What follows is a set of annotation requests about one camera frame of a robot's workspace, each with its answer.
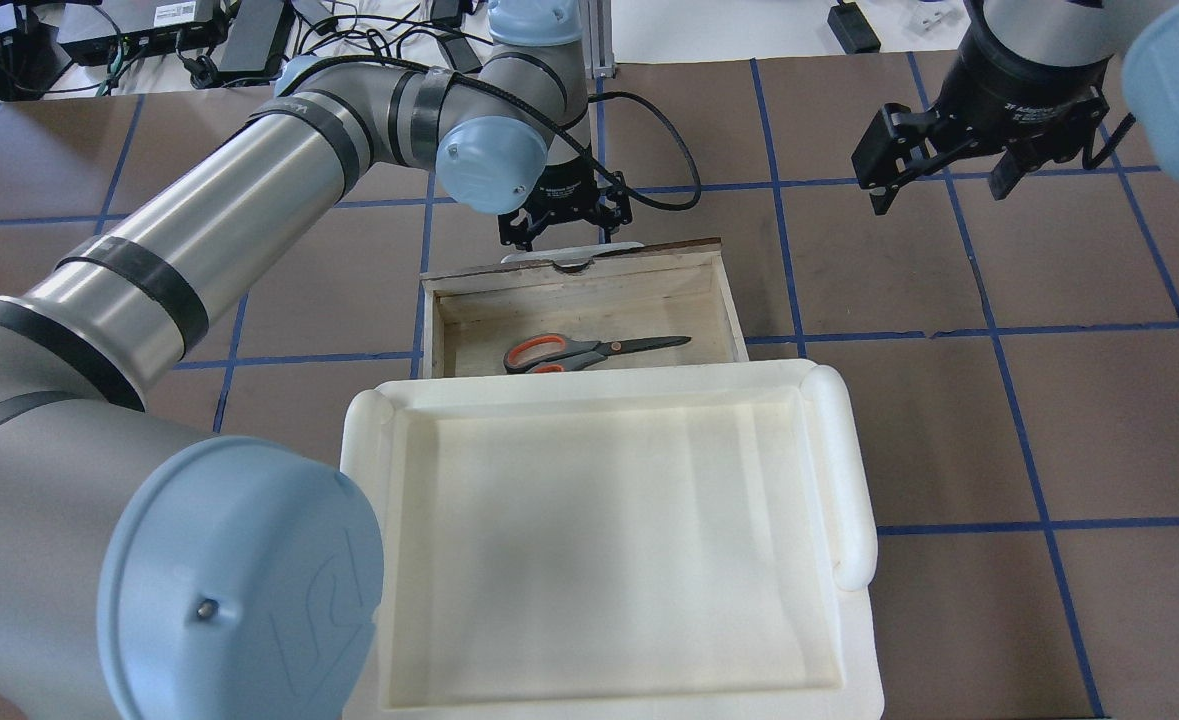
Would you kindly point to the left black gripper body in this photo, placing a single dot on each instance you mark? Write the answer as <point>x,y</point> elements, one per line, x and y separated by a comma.
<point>567,188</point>

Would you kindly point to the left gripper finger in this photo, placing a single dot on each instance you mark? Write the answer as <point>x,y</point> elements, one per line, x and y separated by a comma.
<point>610,229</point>
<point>520,238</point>

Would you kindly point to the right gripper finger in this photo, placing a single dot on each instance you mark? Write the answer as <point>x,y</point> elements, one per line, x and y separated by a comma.
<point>1005,176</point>
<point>883,188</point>

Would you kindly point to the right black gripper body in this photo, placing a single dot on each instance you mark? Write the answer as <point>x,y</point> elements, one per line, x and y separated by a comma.
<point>1011,88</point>

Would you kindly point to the white drawer handle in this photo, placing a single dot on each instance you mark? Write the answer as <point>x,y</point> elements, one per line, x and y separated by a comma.
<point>572,256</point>

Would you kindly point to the light wooden drawer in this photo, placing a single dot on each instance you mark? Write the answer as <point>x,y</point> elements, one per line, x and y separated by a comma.
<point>472,316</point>

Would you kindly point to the orange grey scissors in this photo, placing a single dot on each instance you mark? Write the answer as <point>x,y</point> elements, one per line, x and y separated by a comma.
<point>555,352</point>

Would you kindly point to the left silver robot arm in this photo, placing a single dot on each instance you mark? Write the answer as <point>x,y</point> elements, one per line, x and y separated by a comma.
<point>189,395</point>

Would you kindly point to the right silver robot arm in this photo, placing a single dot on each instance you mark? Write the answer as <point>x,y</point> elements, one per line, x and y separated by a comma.
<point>1139,39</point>

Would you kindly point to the black power adapter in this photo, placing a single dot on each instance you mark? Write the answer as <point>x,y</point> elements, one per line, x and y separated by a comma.
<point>850,27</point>

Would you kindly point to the white plastic tray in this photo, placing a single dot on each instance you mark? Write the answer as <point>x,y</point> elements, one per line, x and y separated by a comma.
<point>679,542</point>

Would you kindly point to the aluminium frame post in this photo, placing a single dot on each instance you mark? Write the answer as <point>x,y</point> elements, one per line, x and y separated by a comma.
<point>598,39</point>

